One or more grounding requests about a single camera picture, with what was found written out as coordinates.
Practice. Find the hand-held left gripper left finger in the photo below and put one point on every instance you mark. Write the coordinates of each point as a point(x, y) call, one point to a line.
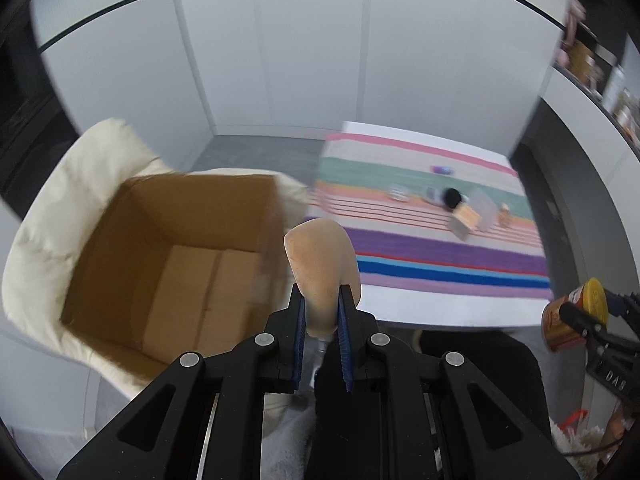
point(299, 340)

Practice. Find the brown can with yellow lid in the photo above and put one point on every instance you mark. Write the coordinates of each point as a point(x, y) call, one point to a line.
point(557, 332)

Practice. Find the small clear glass jar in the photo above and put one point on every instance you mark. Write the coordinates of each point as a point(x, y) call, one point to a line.
point(399, 193)

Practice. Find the small purple tube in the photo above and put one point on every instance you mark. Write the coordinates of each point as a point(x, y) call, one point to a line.
point(442, 169)

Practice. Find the striped colourful cloth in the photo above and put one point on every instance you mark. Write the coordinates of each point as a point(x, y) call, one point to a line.
point(425, 260)

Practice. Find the brown cardboard box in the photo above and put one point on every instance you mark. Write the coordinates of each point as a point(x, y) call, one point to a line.
point(200, 270)

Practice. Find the wall shelf with items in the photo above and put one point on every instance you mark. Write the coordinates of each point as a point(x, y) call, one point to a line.
point(595, 70)

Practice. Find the small orange box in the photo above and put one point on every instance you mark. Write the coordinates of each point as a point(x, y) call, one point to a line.
point(465, 220)

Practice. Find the pink plush toy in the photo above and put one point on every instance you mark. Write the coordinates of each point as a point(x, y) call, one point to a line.
point(574, 25)

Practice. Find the translucent plastic container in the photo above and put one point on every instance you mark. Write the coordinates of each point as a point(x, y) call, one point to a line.
point(484, 205)

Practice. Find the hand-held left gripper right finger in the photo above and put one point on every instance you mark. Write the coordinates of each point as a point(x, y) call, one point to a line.
point(344, 340)

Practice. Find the cream padded chair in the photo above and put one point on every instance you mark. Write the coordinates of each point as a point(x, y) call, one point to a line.
point(60, 200)

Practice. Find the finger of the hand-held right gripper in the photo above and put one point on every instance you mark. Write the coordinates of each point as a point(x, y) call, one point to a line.
point(582, 322)
point(622, 302)

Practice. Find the fluffy cream blanket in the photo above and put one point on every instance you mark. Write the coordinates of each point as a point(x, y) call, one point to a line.
point(585, 447)

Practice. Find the bottle with black cap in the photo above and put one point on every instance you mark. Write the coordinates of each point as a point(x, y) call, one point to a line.
point(450, 199)

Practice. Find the small brown bottle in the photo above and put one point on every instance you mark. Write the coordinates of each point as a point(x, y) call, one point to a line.
point(504, 215)

